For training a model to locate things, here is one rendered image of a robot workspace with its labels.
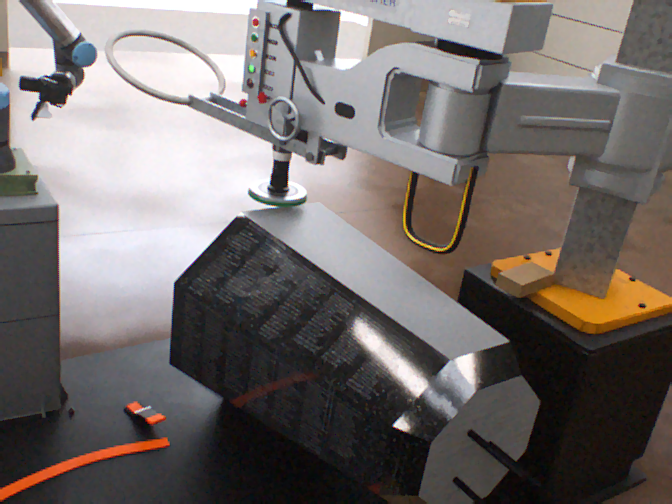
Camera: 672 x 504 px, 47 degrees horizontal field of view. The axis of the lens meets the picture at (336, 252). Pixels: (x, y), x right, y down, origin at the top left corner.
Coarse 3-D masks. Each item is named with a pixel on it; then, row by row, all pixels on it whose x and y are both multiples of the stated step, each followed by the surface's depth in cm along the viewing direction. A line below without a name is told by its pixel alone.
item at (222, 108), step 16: (192, 96) 293; (208, 112) 290; (224, 112) 284; (240, 112) 295; (240, 128) 281; (256, 128) 276; (288, 144) 268; (304, 144) 263; (320, 144) 273; (336, 144) 269; (320, 160) 261
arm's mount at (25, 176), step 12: (24, 156) 273; (24, 168) 262; (0, 180) 254; (12, 180) 256; (24, 180) 258; (36, 180) 260; (0, 192) 255; (12, 192) 257; (24, 192) 259; (36, 192) 261
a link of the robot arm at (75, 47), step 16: (32, 0) 247; (48, 0) 251; (32, 16) 252; (48, 16) 252; (64, 16) 257; (48, 32) 256; (64, 32) 257; (80, 32) 263; (64, 48) 261; (80, 48) 261; (80, 64) 264
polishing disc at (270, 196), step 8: (256, 184) 286; (264, 184) 287; (288, 184) 291; (296, 184) 292; (256, 192) 279; (264, 192) 280; (272, 192) 281; (288, 192) 283; (296, 192) 285; (304, 192) 286; (272, 200) 276; (280, 200) 276; (288, 200) 277; (296, 200) 279
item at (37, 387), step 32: (0, 224) 250; (32, 224) 255; (0, 256) 254; (32, 256) 260; (0, 288) 259; (32, 288) 265; (0, 320) 264; (32, 320) 270; (0, 352) 269; (32, 352) 275; (0, 384) 274; (32, 384) 281; (0, 416) 280
